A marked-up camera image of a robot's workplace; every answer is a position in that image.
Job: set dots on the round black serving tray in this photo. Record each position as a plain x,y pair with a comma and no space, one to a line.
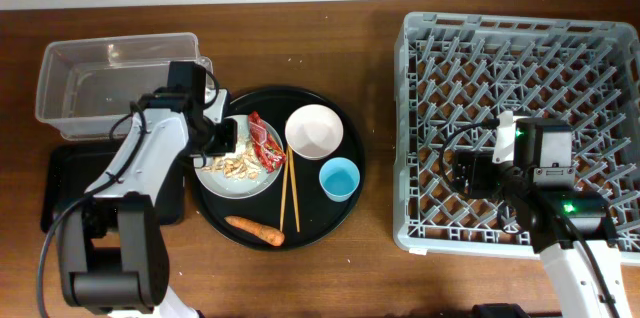
318,215

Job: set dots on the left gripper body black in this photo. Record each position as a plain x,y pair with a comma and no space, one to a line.
220,140

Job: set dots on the black rectangular tray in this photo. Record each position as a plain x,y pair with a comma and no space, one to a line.
73,167

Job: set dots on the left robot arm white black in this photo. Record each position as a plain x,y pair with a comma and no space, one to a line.
111,254

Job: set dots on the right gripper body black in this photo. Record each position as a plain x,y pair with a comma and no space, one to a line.
484,177

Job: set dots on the white pink bowl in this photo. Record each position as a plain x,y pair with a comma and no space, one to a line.
314,131

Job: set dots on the clear plastic waste bin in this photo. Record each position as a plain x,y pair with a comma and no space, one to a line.
86,85

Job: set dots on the grey dishwasher rack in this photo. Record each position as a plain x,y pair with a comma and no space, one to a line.
453,72

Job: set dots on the orange carrot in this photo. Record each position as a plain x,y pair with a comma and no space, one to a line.
268,234

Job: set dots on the grey plate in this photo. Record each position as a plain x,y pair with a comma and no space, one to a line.
236,189

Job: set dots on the light blue cup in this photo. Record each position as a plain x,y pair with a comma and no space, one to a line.
339,178

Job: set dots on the wooden chopstick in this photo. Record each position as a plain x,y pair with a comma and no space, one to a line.
292,173
284,189

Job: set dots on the left wooden chopstick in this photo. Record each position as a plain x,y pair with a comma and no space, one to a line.
284,189

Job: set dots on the food scraps on plate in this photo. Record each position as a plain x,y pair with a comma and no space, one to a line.
238,165

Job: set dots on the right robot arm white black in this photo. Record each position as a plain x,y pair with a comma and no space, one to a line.
572,231

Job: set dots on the black object bottom edge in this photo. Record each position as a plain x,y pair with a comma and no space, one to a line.
498,310

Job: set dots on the right wooden chopstick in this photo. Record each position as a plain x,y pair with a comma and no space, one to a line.
292,173

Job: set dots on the red snack wrapper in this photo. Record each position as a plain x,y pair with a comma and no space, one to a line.
268,151

